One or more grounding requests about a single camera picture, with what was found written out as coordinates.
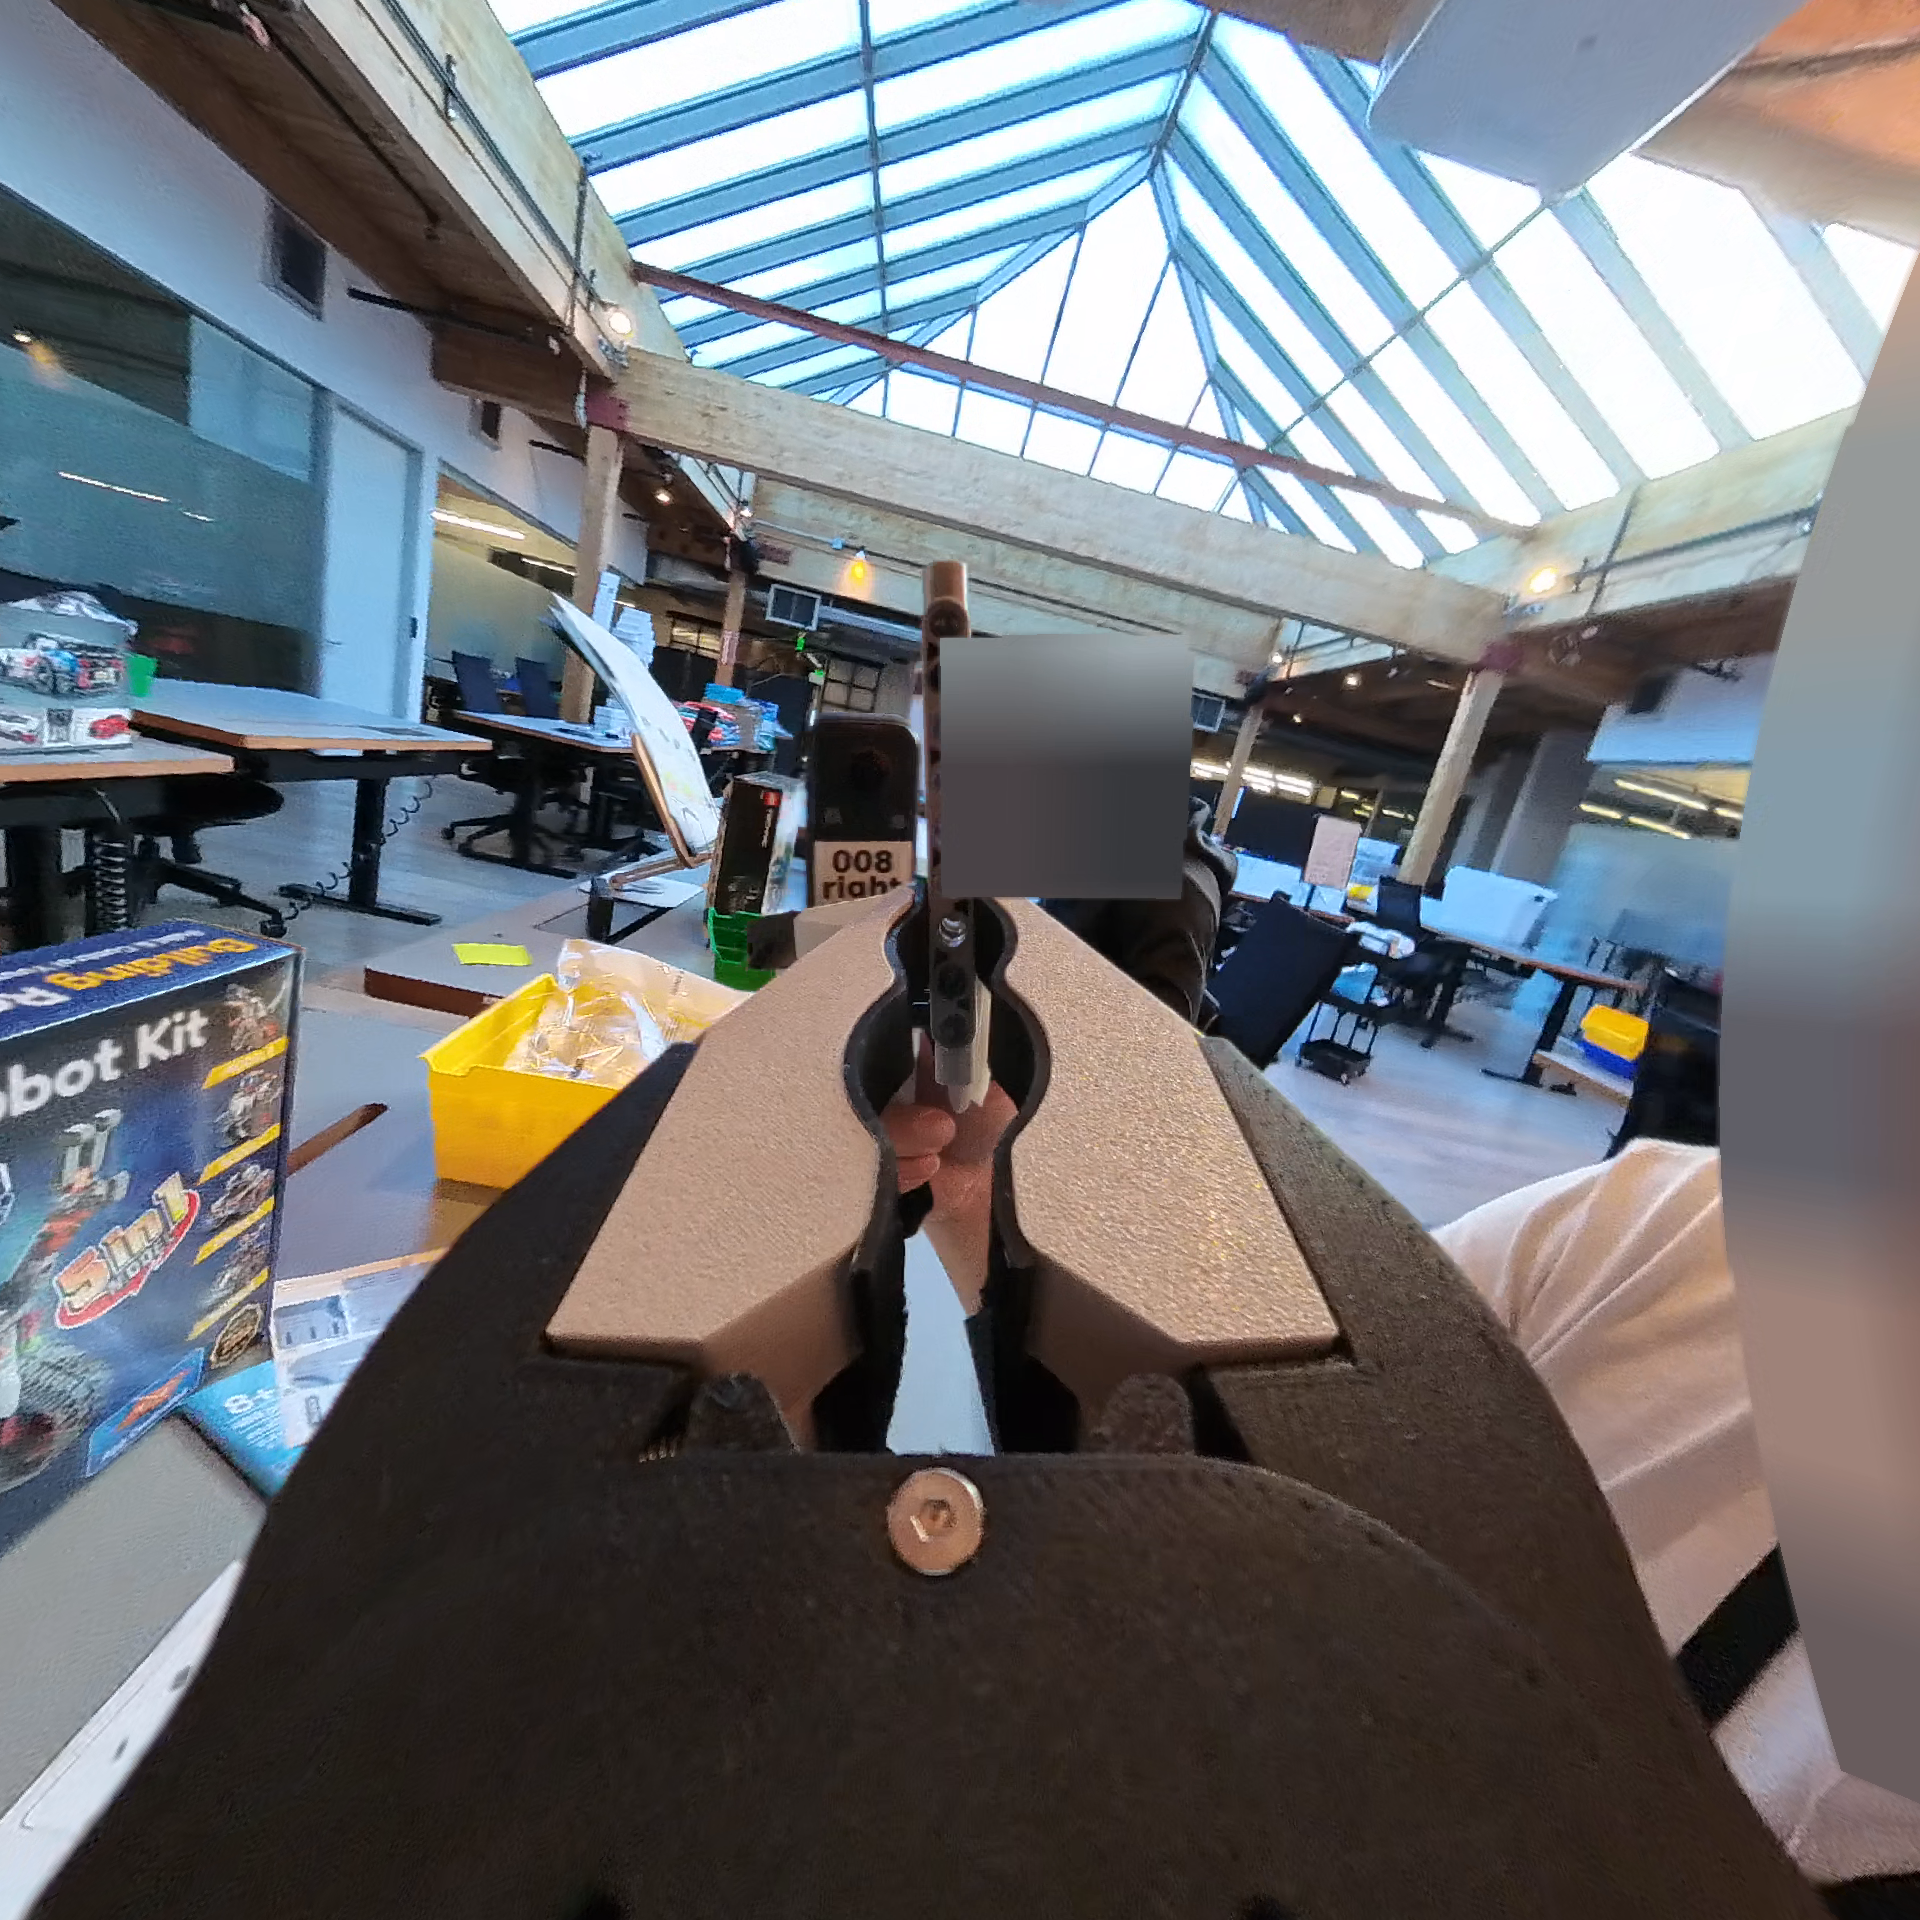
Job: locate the grey perforated toy beam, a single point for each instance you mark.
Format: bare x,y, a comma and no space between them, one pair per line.
945,751

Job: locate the black cart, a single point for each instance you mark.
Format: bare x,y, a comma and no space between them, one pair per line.
1339,1035

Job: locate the black mesh office chair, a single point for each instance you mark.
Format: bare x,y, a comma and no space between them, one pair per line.
1276,974

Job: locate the brown wooden stick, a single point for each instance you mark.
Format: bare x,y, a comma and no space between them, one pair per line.
339,1136

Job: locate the person's white shirt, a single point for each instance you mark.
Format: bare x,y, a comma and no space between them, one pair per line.
1769,1785

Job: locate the black product box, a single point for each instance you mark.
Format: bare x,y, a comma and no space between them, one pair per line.
755,839

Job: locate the wood edged standing desk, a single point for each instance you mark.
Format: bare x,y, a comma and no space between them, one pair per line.
300,720

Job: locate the toy car boxes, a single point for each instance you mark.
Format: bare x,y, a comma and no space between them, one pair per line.
60,668

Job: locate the person's right hand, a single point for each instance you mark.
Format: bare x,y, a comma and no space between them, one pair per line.
953,1154

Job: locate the white overhead panel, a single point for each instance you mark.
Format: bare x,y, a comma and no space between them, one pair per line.
1560,76

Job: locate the brown edged table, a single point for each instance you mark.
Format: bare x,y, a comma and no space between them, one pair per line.
428,984

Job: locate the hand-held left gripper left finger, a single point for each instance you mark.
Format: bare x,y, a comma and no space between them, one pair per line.
721,1201

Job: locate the light grey desk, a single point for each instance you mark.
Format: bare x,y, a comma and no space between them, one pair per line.
360,1214

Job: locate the white book stand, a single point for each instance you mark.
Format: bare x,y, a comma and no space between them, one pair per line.
645,720

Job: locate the blue robot kit box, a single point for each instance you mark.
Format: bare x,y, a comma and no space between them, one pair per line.
136,1201

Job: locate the blue printed leaflet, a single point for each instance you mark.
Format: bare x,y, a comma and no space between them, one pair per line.
240,1424

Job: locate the printed instruction booklet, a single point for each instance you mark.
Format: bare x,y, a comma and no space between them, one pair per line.
353,1320

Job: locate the yellow bin with plastic bags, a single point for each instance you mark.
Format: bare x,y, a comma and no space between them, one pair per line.
495,1119

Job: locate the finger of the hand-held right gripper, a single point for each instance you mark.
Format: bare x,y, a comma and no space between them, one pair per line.
826,930

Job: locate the green stacked bins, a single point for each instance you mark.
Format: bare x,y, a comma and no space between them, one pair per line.
733,945

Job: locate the clear plastic bags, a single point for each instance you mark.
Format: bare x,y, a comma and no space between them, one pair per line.
600,1020

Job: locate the small yellow bin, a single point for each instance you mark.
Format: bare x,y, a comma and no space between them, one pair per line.
1611,1026

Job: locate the yellow sticky note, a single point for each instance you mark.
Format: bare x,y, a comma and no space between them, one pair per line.
491,954

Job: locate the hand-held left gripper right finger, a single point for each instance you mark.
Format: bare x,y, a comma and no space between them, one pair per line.
1170,1201

